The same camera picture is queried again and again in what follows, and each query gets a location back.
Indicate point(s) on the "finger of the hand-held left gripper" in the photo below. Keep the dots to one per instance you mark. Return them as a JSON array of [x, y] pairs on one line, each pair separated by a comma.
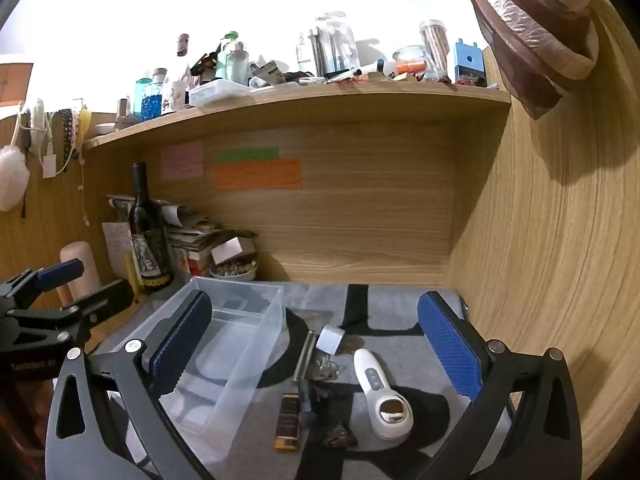
[[60, 271], [107, 300]]

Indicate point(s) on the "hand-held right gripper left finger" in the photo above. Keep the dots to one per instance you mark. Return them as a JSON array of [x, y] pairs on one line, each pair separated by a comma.
[[180, 342]]

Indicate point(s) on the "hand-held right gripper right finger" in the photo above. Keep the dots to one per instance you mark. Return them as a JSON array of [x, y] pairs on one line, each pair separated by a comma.
[[450, 347]]

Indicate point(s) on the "clear plastic box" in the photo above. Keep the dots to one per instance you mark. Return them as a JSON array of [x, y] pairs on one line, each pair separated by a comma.
[[240, 330]]

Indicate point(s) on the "white handheld massager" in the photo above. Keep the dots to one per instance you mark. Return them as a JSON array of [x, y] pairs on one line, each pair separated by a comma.
[[380, 395]]

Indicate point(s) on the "small white charger cube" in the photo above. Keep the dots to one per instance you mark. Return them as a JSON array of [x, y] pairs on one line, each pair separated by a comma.
[[330, 340]]

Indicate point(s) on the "silver metal folding tool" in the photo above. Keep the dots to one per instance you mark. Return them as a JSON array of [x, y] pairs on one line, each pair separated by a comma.
[[304, 357]]

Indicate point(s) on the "bunch of keys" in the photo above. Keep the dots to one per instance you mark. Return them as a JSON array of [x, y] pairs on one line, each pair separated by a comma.
[[325, 366]]

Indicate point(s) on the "brown lighter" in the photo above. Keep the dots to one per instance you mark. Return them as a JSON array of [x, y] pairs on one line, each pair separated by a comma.
[[287, 422]]

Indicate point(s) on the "black cylindrical gadget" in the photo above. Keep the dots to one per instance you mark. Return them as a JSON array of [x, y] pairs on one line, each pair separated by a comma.
[[307, 400]]

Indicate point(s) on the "cream tumbler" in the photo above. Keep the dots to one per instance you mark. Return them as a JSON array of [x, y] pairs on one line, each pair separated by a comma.
[[80, 270]]

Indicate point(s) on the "white handwritten note paper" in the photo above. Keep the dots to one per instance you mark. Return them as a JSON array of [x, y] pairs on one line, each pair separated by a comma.
[[116, 245]]

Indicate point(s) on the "grey mat with black pattern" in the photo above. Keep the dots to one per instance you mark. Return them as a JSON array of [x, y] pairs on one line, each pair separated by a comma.
[[395, 310]]

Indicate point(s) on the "dark wine bottle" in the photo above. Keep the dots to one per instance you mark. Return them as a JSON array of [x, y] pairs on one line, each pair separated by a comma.
[[149, 240]]

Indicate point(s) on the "bowl of pebbles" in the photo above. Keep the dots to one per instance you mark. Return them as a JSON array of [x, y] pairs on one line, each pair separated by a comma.
[[232, 272]]

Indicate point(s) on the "white card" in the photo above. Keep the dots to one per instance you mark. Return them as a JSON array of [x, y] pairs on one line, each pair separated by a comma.
[[227, 250]]

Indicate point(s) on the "white fluffy puff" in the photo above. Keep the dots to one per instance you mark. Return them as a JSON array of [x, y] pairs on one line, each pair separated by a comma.
[[12, 177]]

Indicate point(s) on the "stack of papers and books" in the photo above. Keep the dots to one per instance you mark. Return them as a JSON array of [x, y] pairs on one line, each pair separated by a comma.
[[192, 237]]

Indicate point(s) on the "white charger plug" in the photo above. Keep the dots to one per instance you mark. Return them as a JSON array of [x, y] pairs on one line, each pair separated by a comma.
[[49, 166]]

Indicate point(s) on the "rolled newspaper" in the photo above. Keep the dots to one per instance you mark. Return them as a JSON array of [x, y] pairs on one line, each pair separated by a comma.
[[167, 210]]

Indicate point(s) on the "patterned ribbon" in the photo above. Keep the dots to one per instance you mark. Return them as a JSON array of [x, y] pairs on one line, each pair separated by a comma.
[[67, 135]]

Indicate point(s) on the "dark faceted stone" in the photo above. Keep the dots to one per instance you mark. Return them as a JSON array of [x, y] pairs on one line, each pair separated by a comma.
[[340, 436]]

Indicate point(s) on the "pink sticky note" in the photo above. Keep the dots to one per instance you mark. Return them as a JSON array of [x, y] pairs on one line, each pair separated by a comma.
[[182, 161]]

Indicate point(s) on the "orange sticky note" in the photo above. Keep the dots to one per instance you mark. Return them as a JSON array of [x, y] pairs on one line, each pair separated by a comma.
[[258, 175]]

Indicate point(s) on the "bottle of blue beads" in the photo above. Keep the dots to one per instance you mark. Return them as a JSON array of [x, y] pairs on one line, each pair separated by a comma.
[[149, 102]]

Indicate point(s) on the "brown cardboard box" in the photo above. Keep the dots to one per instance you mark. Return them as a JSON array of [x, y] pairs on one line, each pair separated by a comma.
[[15, 85]]

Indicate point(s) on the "green sticky note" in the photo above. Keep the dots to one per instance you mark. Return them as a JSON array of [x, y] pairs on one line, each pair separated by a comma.
[[248, 155]]

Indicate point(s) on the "white plastic tray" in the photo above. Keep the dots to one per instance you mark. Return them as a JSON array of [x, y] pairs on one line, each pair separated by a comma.
[[217, 92]]

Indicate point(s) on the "small brown bottle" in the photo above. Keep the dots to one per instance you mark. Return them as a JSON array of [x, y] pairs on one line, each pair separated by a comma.
[[183, 45]]

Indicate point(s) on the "green pump bottle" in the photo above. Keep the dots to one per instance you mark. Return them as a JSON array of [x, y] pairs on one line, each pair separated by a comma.
[[224, 60]]

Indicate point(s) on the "grey clear bottle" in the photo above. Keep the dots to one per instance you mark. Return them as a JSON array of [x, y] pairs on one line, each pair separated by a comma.
[[237, 62]]

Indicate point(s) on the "blue box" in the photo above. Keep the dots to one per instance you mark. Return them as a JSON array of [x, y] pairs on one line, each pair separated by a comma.
[[469, 62]]

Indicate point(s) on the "white tube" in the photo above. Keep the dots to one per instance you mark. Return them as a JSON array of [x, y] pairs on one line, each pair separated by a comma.
[[375, 67]]

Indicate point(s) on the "glass bowl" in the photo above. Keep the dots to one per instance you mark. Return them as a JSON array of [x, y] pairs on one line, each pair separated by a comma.
[[409, 55]]

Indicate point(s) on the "tall jar of sticks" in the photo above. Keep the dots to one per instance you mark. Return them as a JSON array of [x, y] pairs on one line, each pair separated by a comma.
[[434, 47]]

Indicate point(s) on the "brown sheer cloth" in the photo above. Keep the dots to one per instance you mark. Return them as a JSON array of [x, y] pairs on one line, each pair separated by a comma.
[[525, 35]]

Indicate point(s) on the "large clear jar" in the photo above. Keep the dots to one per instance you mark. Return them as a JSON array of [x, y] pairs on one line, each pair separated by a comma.
[[335, 45]]

